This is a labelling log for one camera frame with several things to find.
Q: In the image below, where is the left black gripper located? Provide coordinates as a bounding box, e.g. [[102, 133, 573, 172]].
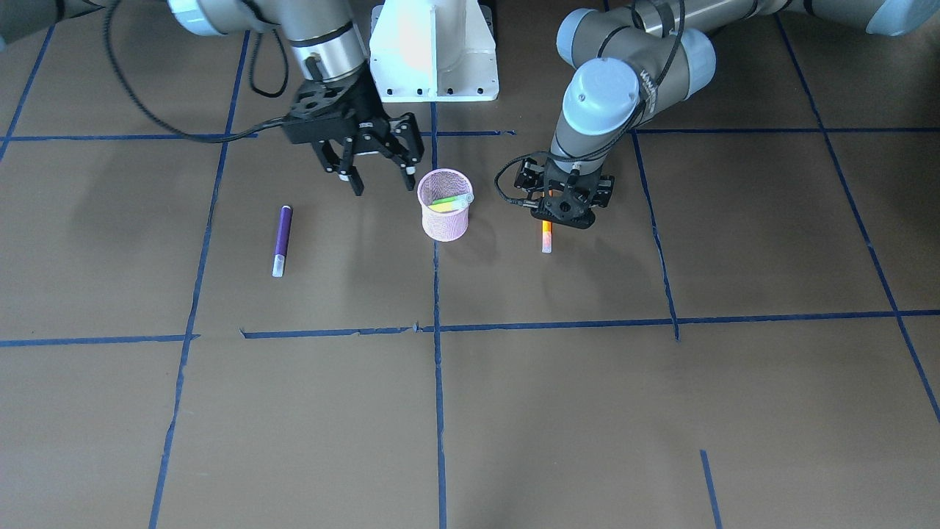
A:
[[514, 154, 615, 209]]

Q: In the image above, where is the yellow highlighter pen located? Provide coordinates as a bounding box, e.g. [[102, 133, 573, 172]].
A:
[[429, 201, 466, 214]]

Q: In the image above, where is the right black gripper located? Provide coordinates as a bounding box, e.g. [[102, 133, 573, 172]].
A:
[[282, 65, 425, 195]]

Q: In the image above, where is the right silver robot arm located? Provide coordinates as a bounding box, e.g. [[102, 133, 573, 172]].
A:
[[1, 1, 425, 195]]

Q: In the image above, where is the green highlighter pen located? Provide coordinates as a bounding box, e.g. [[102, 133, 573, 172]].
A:
[[430, 193, 474, 209]]

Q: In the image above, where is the purple highlighter pen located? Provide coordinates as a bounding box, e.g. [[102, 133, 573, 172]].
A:
[[272, 205, 293, 278]]

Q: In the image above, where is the pink mesh pen holder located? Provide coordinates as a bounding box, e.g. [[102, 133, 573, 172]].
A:
[[416, 168, 474, 242]]

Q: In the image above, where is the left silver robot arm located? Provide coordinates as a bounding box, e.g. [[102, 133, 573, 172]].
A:
[[496, 1, 938, 228]]

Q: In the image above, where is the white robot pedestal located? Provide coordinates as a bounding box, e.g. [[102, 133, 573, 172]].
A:
[[367, 1, 500, 104]]

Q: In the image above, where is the orange highlighter pen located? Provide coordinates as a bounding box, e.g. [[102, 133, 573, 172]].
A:
[[541, 220, 553, 254]]

